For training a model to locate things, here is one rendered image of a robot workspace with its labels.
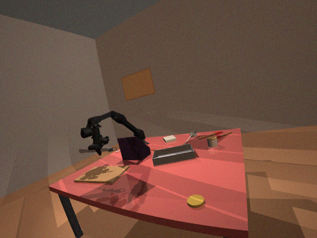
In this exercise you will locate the yellow flat disc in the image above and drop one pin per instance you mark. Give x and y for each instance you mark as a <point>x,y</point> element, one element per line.
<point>195,201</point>

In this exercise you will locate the grey cylinder with orange top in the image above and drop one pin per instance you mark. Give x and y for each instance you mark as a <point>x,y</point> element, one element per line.
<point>212,141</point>

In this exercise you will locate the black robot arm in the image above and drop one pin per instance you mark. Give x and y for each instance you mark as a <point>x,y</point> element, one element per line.
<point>117,117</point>

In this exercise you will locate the grey saucepan with long handle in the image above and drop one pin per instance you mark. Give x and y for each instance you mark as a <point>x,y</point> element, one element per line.
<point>192,134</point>

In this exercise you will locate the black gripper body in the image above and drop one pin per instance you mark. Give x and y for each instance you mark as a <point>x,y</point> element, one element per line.
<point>95,145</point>

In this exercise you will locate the light wooden board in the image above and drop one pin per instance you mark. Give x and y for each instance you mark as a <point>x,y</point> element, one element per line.
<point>107,174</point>

